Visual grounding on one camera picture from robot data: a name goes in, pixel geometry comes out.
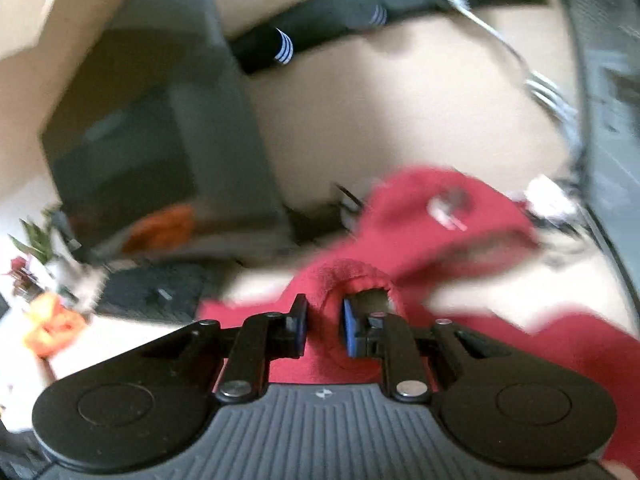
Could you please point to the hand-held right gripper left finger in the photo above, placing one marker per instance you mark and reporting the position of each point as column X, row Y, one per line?
column 299, row 321

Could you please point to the dark grey monitor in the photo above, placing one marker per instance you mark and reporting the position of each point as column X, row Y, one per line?
column 160, row 125

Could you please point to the black striped sock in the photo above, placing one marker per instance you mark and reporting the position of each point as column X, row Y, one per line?
column 350, row 10
column 267, row 46

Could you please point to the green potted plant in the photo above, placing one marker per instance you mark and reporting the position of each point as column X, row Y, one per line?
column 35, row 240

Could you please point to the metal fork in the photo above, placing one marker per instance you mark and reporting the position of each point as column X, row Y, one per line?
column 505, row 42

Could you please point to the red garment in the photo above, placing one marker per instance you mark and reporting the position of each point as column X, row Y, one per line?
column 440, row 255

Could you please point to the white crumpled object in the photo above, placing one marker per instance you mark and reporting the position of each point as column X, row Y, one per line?
column 550, row 197

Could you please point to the orange cloth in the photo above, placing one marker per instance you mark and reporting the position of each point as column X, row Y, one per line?
column 52, row 325
column 162, row 227

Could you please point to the black keyboard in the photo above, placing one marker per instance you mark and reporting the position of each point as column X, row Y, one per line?
column 150, row 290

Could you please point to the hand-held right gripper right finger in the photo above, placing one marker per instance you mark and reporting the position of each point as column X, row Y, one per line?
column 348, row 327

